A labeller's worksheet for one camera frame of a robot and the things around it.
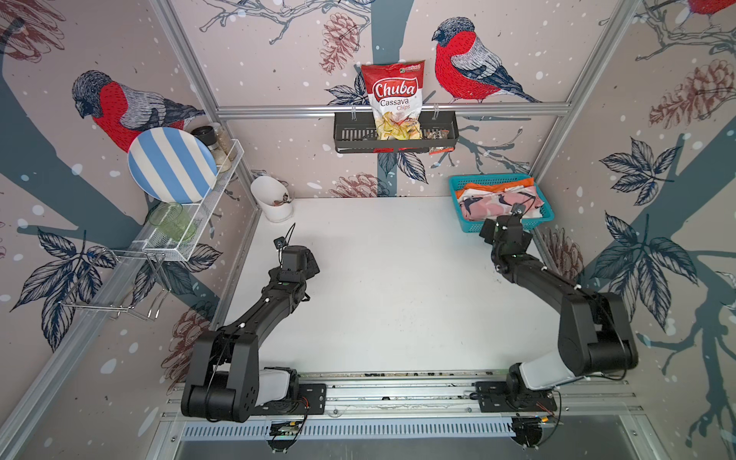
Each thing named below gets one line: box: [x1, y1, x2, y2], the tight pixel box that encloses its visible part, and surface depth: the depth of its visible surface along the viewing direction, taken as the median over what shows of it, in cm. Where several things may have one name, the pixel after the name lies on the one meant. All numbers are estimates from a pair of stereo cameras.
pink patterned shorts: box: [460, 186, 545, 221], surface depth 109 cm
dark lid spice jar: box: [190, 125, 232, 173], surface depth 83 cm
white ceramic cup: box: [250, 175, 294, 224], surface depth 112 cm
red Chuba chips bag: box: [361, 59, 426, 141], surface depth 83 cm
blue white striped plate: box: [127, 126, 219, 205], surface depth 74 cm
